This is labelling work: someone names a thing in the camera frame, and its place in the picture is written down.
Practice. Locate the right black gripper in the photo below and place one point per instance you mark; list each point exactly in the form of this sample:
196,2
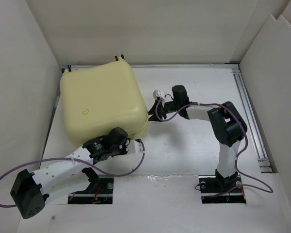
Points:
154,117

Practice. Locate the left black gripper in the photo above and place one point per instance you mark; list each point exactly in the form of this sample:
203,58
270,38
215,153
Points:
124,151

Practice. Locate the yellow suitcase black lining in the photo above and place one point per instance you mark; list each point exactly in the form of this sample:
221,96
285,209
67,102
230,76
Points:
95,100

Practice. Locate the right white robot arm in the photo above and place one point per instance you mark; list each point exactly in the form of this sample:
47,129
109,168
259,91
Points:
227,124

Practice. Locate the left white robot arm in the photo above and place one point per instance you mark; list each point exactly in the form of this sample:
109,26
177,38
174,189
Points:
31,191

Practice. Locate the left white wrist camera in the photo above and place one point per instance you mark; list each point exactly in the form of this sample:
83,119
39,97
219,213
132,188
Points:
135,147

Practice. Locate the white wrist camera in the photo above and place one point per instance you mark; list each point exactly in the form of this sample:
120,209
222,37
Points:
135,147
158,94

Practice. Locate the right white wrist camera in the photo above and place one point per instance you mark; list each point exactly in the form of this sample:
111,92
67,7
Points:
158,94

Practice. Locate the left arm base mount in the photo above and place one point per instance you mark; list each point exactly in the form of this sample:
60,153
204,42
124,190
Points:
99,190

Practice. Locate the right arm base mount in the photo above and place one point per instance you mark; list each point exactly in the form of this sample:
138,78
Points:
215,189

